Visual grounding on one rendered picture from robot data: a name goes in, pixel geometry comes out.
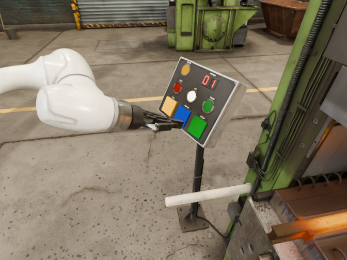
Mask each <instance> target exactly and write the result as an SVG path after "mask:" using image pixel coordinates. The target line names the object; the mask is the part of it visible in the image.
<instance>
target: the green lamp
mask: <svg viewBox="0 0 347 260"><path fill-rule="evenodd" d="M212 107H213V104H212V102H211V101H206V102H205V103H204V105H203V109H204V111H206V112H209V111H210V110H211V109H212Z"/></svg>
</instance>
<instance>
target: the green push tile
mask: <svg viewBox="0 0 347 260"><path fill-rule="evenodd" d="M207 125H208V123H207V122H205V121H204V120H203V119H201V118H199V117H198V116H197V115H194V117H193V119H192V121H191V123H190V125H189V127H188V129H187V131H188V132H190V133H191V134H192V135H193V136H195V137H196V138H197V139H199V140H200V138H201V136H202V134H203V132H204V130H205V129H206V127H207Z"/></svg>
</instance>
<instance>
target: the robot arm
mask: <svg viewBox="0 0 347 260"><path fill-rule="evenodd" d="M17 89H36V90H39V92H38V94H37V99H36V110H37V115H38V117H39V119H40V121H41V122H43V123H45V124H48V125H50V126H54V127H57V128H62V129H67V130H72V131H81V132H95V131H100V130H106V131H119V132H123V131H125V130H126V129H129V130H137V129H139V128H140V127H145V128H149V127H150V128H152V129H153V132H154V133H157V132H161V131H170V130H171V129H172V128H178V129H181V128H182V126H183V124H184V122H183V121H182V120H177V119H172V118H168V116H167V115H166V117H164V116H163V115H161V114H158V113H154V112H151V111H147V110H144V109H142V108H141V107H140V106H137V105H133V104H130V103H129V102H128V101H125V100H120V99H116V98H114V97H108V96H105V95H104V93H103V92H102V91H101V90H100V89H99V88H98V87H97V86H96V80H95V78H94V75H93V72H92V70H91V68H90V66H89V64H88V63H87V61H86V60H85V59H84V58H83V57H82V56H81V55H80V54H79V53H77V52H76V51H74V50H71V49H68V48H61V49H58V50H55V51H54V52H52V53H51V54H49V55H46V56H40V57H39V58H38V60H36V61H35V62H34V63H31V64H25V65H19V66H11V67H4V68H0V94H2V93H5V92H8V91H11V90H17Z"/></svg>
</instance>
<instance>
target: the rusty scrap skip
mask: <svg viewBox="0 0 347 260"><path fill-rule="evenodd" d="M259 2H260V4H261V5H260V6H261V8H262V12H263V16H264V20H265V24H266V27H267V28H268V29H267V30H266V33H269V34H274V35H276V36H278V37H280V38H281V39H283V40H292V39H296V36H297V33H298V31H299V28H300V26H301V23H302V20H303V17H304V15H305V12H306V9H307V7H308V4H309V3H308V2H301V1H295V0H273V1H259ZM279 33H280V34H279Z"/></svg>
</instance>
